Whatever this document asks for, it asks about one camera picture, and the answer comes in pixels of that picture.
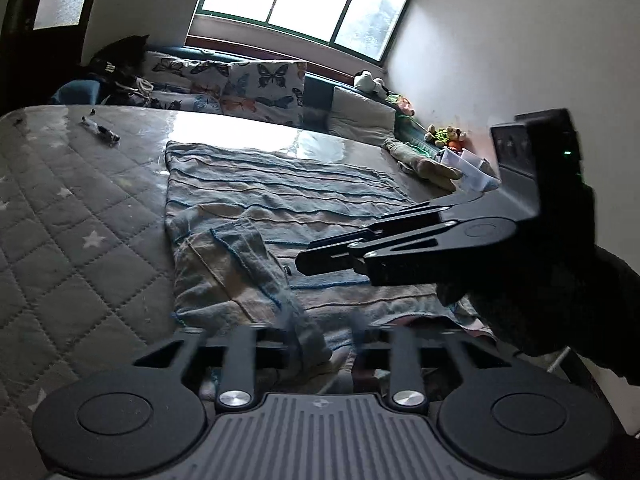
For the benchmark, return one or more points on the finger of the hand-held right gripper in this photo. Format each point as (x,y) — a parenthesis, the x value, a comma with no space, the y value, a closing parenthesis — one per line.
(400,260)
(400,220)

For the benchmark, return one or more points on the butterfly print pillow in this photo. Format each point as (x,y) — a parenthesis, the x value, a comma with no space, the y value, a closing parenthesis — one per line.
(272,91)
(182,69)
(175,100)

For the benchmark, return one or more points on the small colourful plush toys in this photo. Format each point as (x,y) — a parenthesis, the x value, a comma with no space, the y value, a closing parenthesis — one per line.
(446,136)

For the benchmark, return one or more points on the black bag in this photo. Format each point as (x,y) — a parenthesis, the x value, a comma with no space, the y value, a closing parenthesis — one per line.
(119,60)

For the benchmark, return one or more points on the blue sofa bench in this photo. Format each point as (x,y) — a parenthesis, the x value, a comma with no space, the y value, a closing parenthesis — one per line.
(315,91)

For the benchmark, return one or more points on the black marker pen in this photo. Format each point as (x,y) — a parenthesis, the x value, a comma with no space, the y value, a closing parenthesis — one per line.
(101,131)

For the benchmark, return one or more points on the beige crumpled cloth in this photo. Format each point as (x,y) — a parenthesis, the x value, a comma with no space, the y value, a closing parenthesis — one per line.
(424,165)

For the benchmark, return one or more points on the green framed window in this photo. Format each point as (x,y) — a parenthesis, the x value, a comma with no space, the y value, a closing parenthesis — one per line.
(300,0)

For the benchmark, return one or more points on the grey quilted star bed cover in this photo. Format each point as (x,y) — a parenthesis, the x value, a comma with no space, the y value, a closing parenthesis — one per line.
(85,240)

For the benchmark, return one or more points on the grey cushion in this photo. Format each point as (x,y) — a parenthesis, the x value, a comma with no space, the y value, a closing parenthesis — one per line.
(361,116)

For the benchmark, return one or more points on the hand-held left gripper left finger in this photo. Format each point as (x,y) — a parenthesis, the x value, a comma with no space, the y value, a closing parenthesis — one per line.
(285,338)

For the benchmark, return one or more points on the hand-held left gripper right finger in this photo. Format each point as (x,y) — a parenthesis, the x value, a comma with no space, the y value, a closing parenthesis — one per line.
(361,338)

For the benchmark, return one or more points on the white plush toy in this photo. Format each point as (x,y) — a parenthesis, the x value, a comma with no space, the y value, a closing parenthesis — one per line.
(369,81)

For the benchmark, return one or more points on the white plastic box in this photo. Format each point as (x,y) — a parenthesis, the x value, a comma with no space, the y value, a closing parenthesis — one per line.
(470,170)

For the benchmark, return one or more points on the dark door with frosted glass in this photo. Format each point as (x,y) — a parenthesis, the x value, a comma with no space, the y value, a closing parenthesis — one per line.
(45,20)

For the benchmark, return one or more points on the green patterned blanket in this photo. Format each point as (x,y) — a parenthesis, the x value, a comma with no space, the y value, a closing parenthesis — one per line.
(412,130)

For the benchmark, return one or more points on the blue beige striped cloth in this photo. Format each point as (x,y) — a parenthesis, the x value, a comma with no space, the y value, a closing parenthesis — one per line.
(280,200)

